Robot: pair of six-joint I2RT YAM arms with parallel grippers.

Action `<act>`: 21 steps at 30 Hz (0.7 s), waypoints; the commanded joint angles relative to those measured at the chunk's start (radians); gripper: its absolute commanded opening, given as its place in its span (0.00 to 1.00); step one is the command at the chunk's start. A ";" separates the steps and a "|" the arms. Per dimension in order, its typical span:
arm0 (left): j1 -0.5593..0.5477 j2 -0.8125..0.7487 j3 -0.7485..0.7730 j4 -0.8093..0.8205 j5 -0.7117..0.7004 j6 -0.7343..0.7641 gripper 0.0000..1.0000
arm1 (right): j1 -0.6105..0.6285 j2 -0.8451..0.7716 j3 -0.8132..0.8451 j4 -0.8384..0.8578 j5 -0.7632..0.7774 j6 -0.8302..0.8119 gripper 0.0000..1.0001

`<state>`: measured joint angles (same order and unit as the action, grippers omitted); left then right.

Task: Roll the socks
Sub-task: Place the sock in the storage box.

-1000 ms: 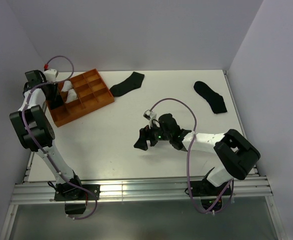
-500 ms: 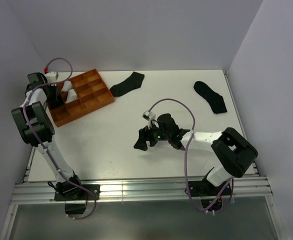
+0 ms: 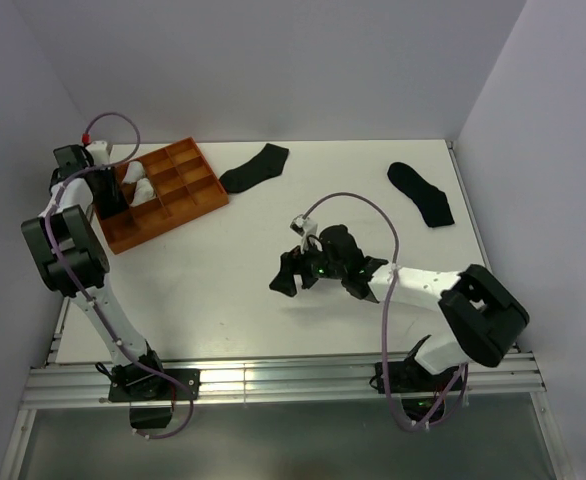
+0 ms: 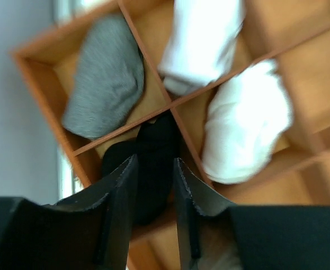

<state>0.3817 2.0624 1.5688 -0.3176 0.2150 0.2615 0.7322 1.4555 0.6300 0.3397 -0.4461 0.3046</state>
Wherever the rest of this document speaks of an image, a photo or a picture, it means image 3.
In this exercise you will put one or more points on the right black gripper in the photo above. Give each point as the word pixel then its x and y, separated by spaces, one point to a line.
pixel 285 280

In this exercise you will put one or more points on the aluminium frame rail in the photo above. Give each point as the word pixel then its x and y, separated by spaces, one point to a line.
pixel 284 383

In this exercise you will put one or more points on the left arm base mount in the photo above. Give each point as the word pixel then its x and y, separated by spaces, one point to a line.
pixel 152 402

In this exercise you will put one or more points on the black sock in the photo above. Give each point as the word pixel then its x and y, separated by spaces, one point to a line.
pixel 269 163
pixel 431 202

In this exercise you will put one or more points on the lower white rolled sock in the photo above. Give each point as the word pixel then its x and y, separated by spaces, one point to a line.
pixel 143 193

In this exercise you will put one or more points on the upper white rolled sock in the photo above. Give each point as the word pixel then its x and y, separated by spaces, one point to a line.
pixel 135 172

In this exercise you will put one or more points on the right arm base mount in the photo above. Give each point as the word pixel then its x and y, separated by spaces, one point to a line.
pixel 407 376

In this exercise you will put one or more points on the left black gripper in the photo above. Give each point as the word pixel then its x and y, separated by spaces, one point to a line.
pixel 112 194

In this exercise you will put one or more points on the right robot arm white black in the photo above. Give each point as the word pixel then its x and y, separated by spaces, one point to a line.
pixel 484 318

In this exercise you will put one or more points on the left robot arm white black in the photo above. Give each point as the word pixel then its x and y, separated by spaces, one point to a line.
pixel 72 261

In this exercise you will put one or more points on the white rolled sock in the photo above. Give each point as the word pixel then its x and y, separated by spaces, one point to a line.
pixel 143 193
pixel 135 172

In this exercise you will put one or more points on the orange compartment tray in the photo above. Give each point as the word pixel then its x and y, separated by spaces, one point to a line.
pixel 185 188

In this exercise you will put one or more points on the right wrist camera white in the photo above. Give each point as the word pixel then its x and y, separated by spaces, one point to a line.
pixel 306 228

